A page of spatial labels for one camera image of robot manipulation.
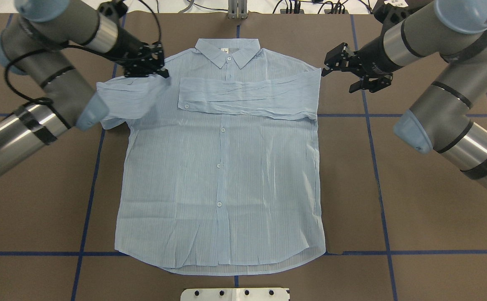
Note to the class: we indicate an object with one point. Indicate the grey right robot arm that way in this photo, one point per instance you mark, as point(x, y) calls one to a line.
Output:
point(437, 121)

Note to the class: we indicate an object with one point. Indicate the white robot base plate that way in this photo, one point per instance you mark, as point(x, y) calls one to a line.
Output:
point(236, 294)

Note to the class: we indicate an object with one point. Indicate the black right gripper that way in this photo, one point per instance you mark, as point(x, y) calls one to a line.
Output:
point(371, 57)

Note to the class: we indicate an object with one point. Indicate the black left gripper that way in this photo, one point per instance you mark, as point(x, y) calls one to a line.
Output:
point(127, 43)

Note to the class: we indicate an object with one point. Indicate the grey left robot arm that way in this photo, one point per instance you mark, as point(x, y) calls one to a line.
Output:
point(56, 95)

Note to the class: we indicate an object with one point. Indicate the aluminium frame post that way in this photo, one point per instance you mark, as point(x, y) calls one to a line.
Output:
point(237, 9)

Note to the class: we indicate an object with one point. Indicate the light blue button-up shirt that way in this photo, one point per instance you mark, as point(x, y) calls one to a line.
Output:
point(221, 173)

